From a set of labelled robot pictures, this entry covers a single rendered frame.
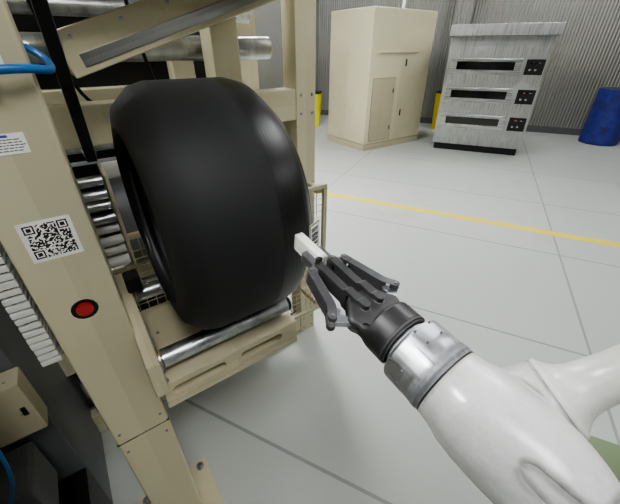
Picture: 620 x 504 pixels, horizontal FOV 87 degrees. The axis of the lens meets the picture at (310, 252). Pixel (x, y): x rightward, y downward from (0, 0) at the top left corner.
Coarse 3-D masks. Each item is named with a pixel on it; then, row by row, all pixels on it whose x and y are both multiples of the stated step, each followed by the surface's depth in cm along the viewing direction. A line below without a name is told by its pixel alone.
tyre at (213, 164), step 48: (144, 96) 56; (192, 96) 58; (240, 96) 62; (144, 144) 53; (192, 144) 53; (240, 144) 57; (288, 144) 62; (144, 192) 94; (192, 192) 52; (240, 192) 56; (288, 192) 60; (144, 240) 90; (192, 240) 54; (240, 240) 57; (288, 240) 63; (192, 288) 58; (240, 288) 61; (288, 288) 72
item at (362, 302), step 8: (320, 264) 48; (320, 272) 48; (328, 272) 47; (328, 280) 46; (336, 280) 46; (328, 288) 47; (336, 288) 45; (344, 288) 45; (352, 288) 44; (336, 296) 46; (344, 296) 44; (352, 296) 43; (360, 296) 43; (344, 304) 45; (360, 304) 42; (368, 304) 42
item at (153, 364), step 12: (120, 276) 93; (120, 288) 88; (132, 300) 84; (132, 312) 80; (132, 324) 77; (144, 324) 77; (144, 336) 74; (144, 348) 71; (144, 360) 68; (156, 360) 68; (156, 372) 68; (156, 384) 69
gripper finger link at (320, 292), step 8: (312, 272) 46; (312, 280) 46; (320, 280) 45; (312, 288) 46; (320, 288) 44; (320, 296) 44; (328, 296) 43; (320, 304) 44; (328, 304) 42; (328, 312) 41; (336, 312) 41; (328, 320) 41; (336, 320) 41; (328, 328) 42
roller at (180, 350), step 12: (288, 300) 89; (264, 312) 85; (276, 312) 87; (240, 324) 82; (252, 324) 84; (192, 336) 77; (204, 336) 78; (216, 336) 79; (228, 336) 81; (168, 348) 74; (180, 348) 75; (192, 348) 76; (204, 348) 78; (168, 360) 73; (180, 360) 75
